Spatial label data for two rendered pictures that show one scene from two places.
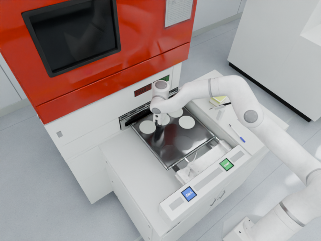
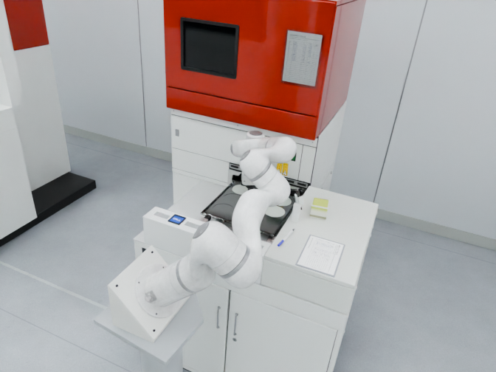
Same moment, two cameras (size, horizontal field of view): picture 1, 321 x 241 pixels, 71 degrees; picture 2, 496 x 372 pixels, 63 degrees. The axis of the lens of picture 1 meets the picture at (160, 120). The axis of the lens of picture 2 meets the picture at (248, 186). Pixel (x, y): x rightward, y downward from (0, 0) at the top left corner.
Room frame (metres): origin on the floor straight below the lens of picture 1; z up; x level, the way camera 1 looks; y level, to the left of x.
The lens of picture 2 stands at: (-0.02, -1.52, 1.94)
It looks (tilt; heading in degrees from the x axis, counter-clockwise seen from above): 30 degrees down; 61
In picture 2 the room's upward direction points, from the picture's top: 5 degrees clockwise
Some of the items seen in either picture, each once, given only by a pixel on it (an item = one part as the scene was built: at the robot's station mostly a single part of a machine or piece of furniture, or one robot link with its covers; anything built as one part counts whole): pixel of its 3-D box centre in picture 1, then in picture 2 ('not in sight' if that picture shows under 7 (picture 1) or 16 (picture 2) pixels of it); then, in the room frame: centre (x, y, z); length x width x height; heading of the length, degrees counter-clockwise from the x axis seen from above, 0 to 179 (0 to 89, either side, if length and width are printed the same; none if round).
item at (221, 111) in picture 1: (219, 109); (297, 206); (0.87, -0.34, 1.03); 0.06 x 0.04 x 0.13; 40
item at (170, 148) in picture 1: (172, 130); (252, 205); (0.80, -0.08, 0.90); 0.34 x 0.34 x 0.01; 40
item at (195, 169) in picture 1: (194, 169); not in sight; (0.56, -0.20, 0.89); 0.08 x 0.03 x 0.03; 40
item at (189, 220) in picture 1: (183, 171); (252, 298); (0.77, -0.21, 0.41); 0.97 x 0.64 x 0.82; 130
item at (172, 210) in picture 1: (206, 183); (204, 243); (0.48, -0.26, 0.89); 0.55 x 0.09 x 0.14; 130
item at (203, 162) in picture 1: (204, 163); not in sight; (0.61, -0.26, 0.87); 0.36 x 0.08 x 0.03; 130
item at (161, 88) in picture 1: (160, 94); (253, 145); (0.83, 0.01, 1.17); 0.09 x 0.08 x 0.13; 172
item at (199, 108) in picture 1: (228, 113); (325, 240); (0.97, -0.44, 0.89); 0.62 x 0.35 x 0.14; 40
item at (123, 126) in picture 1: (150, 110); (266, 186); (0.95, 0.07, 0.89); 0.44 x 0.02 x 0.10; 130
